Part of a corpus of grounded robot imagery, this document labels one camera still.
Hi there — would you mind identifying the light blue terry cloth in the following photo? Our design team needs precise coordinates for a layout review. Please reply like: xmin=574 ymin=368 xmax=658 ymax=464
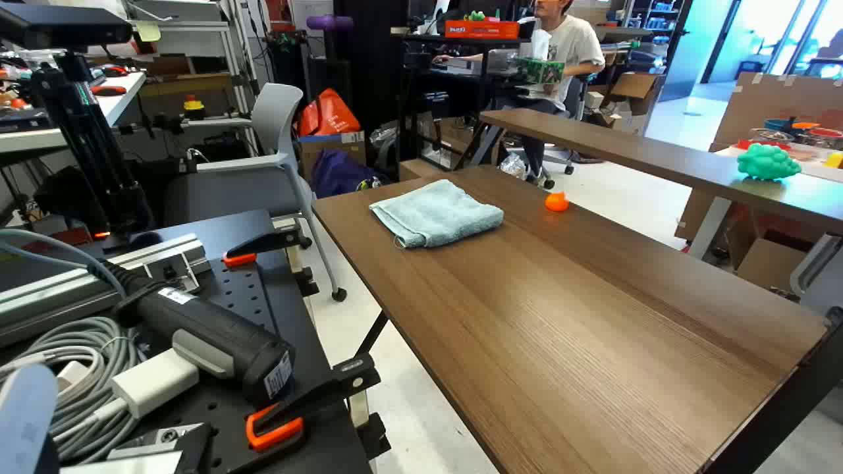
xmin=365 ymin=177 xmax=509 ymax=252

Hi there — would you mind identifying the dark blue bag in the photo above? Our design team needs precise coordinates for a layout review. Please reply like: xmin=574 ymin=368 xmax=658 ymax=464
xmin=310 ymin=146 xmax=381 ymax=200

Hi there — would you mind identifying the small orange ball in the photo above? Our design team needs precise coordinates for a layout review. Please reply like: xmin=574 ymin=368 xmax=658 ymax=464
xmin=541 ymin=189 xmax=574 ymax=215

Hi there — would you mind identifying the black shelf rack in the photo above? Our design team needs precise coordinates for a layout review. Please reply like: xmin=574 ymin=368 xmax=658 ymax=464
xmin=390 ymin=29 xmax=530 ymax=173

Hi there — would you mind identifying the orange bag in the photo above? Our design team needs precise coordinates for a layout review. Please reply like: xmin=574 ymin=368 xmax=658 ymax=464
xmin=296 ymin=86 xmax=364 ymax=139

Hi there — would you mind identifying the grey office chair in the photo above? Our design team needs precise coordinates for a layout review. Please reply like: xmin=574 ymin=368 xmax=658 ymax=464
xmin=160 ymin=82 xmax=350 ymax=304

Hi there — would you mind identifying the black box device with label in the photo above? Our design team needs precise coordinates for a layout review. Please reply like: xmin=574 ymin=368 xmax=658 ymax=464
xmin=130 ymin=285 xmax=298 ymax=405

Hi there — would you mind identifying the person in white shirt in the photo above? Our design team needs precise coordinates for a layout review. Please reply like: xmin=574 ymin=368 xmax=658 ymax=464
xmin=517 ymin=0 xmax=609 ymax=193

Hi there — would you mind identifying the white power adapter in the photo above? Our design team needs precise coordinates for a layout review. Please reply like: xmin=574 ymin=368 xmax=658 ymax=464
xmin=110 ymin=348 xmax=203 ymax=422

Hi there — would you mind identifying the white metal shelf rack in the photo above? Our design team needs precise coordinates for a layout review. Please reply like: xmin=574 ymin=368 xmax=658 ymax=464
xmin=126 ymin=0 xmax=275 ymax=156

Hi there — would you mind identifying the white workbench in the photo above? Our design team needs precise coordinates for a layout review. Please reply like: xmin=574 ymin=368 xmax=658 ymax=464
xmin=0 ymin=71 xmax=151 ymax=158

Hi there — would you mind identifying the cardboard box under side table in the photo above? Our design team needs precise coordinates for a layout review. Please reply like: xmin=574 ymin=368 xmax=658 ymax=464
xmin=736 ymin=233 xmax=815 ymax=298

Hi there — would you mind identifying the green spiky toy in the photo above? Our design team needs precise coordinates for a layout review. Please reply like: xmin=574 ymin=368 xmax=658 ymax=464
xmin=736 ymin=141 xmax=804 ymax=183

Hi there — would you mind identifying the large cardboard sheet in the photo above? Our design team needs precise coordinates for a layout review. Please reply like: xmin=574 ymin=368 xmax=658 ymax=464
xmin=708 ymin=71 xmax=843 ymax=152

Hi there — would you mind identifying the red orange toy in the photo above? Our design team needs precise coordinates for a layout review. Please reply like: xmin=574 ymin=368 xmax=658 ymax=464
xmin=772 ymin=115 xmax=843 ymax=146

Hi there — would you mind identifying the blue rounded object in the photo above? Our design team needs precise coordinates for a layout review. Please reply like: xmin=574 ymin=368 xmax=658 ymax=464
xmin=0 ymin=364 xmax=62 ymax=474

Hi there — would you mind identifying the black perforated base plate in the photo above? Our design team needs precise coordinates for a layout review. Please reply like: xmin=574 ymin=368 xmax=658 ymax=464
xmin=0 ymin=207 xmax=373 ymax=474

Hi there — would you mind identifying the black camera tripod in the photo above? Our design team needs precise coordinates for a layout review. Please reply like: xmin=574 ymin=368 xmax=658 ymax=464
xmin=28 ymin=49 xmax=155 ymax=244

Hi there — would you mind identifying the grey cable bundle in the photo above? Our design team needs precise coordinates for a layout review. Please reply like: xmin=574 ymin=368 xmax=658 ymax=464
xmin=0 ymin=314 xmax=148 ymax=465

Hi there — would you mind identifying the aluminium extrusion rail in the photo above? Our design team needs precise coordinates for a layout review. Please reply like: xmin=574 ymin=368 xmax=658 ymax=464
xmin=0 ymin=231 xmax=213 ymax=345

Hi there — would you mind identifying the black stereo camera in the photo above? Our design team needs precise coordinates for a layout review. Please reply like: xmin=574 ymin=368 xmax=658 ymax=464
xmin=0 ymin=0 xmax=134 ymax=49

